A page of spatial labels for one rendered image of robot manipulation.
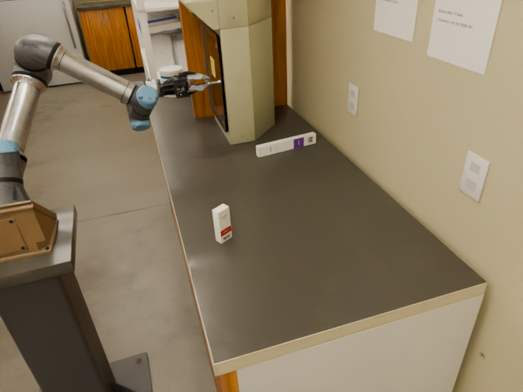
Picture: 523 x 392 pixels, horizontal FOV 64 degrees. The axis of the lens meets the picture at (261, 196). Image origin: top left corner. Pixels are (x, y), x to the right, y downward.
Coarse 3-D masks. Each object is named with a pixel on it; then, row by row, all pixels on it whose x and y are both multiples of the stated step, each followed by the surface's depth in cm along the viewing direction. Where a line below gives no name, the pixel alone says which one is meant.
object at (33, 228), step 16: (0, 208) 111; (16, 208) 112; (32, 208) 113; (0, 224) 113; (16, 224) 115; (32, 224) 116; (48, 224) 125; (0, 240) 115; (16, 240) 117; (32, 240) 118; (48, 240) 123; (0, 256) 118; (16, 256) 119; (32, 256) 120
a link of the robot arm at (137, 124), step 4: (128, 104) 160; (128, 108) 160; (128, 112) 160; (132, 112) 155; (128, 116) 160; (132, 116) 157; (136, 116) 156; (140, 116) 155; (148, 116) 157; (132, 120) 159; (136, 120) 158; (140, 120) 158; (144, 120) 159; (148, 120) 160; (132, 124) 159; (136, 124) 158; (140, 124) 158; (144, 124) 159; (148, 124) 160; (132, 128) 160; (136, 128) 160; (140, 128) 161; (144, 128) 162; (148, 128) 163
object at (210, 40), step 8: (208, 32) 170; (208, 40) 174; (216, 40) 157; (208, 48) 178; (216, 48) 160; (208, 56) 182; (216, 56) 163; (208, 64) 186; (216, 64) 166; (216, 72) 170; (216, 80) 173; (216, 88) 177; (216, 96) 181; (224, 96) 168; (216, 104) 185; (224, 104) 170; (216, 112) 189; (224, 112) 171; (224, 120) 174; (224, 128) 178
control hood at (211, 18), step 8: (184, 0) 151; (192, 0) 150; (200, 0) 149; (208, 0) 148; (192, 8) 147; (200, 8) 148; (208, 8) 149; (216, 8) 150; (200, 16) 150; (208, 16) 150; (216, 16) 151; (208, 24) 152; (216, 24) 153
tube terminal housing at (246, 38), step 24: (216, 0) 149; (240, 0) 151; (264, 0) 163; (240, 24) 155; (264, 24) 167; (240, 48) 160; (264, 48) 171; (240, 72) 164; (264, 72) 175; (240, 96) 169; (264, 96) 180; (216, 120) 200; (240, 120) 174; (264, 120) 185
